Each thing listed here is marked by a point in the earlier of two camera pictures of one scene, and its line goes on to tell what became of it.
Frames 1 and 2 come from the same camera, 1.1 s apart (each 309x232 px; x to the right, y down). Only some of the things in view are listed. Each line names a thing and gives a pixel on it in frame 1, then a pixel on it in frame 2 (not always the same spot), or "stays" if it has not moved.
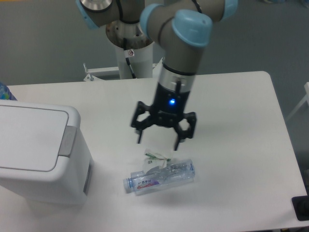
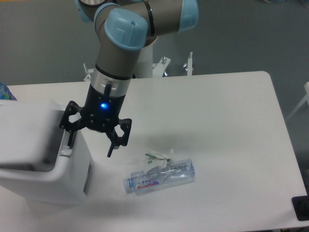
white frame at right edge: x=305 y=99 stays
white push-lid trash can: x=44 y=154 stays
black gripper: x=167 y=110 → x=101 y=111
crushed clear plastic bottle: x=172 y=173 stays
